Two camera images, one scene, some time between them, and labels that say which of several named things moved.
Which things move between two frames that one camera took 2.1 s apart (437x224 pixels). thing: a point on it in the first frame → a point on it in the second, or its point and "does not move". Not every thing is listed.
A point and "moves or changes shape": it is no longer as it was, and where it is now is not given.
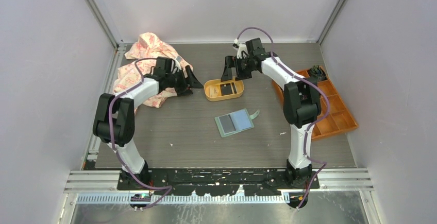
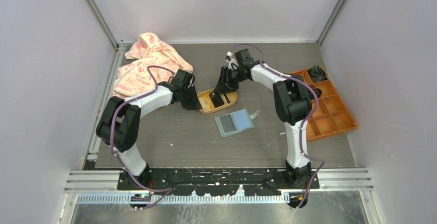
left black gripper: [192, 83] → [195, 104]
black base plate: [218, 182] does not move
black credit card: [225, 89] moves or changes shape
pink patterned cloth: [144, 56] does not move
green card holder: [235, 122] does not move
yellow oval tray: [212, 89] moves or changes shape
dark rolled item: [317, 72] does not move
